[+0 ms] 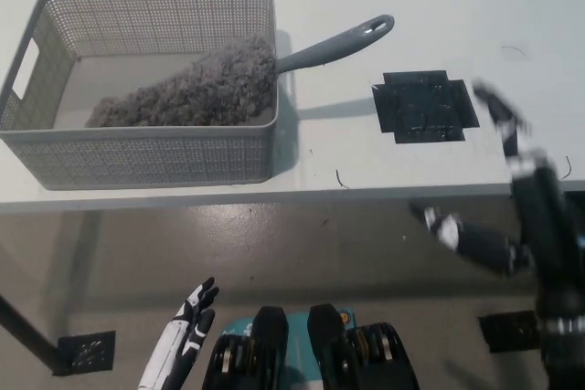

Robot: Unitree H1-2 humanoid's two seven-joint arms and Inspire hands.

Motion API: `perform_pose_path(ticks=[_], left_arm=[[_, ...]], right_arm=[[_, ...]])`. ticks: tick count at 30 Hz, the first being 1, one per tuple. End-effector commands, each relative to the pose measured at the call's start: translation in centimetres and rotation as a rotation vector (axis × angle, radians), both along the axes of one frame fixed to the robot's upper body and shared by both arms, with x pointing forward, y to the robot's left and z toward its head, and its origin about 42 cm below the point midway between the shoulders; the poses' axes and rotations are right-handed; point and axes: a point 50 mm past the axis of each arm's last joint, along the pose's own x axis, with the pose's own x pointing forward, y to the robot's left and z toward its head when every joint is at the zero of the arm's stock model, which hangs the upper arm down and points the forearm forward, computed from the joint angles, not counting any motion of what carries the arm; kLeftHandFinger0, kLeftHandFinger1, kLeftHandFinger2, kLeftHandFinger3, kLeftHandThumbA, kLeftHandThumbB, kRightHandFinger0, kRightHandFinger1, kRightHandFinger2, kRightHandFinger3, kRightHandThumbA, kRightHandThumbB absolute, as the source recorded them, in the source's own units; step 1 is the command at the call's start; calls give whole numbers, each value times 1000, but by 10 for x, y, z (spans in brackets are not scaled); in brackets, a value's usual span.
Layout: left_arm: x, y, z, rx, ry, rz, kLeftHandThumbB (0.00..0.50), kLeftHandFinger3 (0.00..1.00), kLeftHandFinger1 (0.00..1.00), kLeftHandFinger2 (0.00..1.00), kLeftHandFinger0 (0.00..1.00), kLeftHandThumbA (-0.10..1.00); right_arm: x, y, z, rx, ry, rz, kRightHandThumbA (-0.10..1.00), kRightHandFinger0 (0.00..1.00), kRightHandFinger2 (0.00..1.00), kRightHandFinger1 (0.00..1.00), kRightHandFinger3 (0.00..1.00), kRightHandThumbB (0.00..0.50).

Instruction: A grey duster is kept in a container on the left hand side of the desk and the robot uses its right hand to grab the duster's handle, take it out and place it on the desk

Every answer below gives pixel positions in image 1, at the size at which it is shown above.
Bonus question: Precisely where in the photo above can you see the black tape patch on desk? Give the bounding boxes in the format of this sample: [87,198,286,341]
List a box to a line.
[370,69,481,145]

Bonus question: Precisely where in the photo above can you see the robot body black teal blocks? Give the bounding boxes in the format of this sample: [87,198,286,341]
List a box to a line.
[200,302,421,390]

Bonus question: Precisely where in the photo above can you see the grey fluffy duster with handle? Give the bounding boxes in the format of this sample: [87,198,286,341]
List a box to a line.
[85,14,396,129]

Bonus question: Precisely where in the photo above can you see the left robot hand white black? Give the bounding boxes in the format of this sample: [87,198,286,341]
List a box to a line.
[136,276,220,390]

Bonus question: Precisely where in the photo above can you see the black table leg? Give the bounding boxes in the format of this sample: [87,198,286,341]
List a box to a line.
[0,291,63,375]

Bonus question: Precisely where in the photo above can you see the black floor tape patch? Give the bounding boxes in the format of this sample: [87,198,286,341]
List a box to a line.
[55,330,117,375]
[477,310,541,353]

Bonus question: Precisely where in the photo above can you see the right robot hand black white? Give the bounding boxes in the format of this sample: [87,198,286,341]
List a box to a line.
[409,81,585,323]

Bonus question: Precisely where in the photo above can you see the grey perforated plastic basket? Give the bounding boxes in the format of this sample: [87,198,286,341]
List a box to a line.
[0,0,281,191]

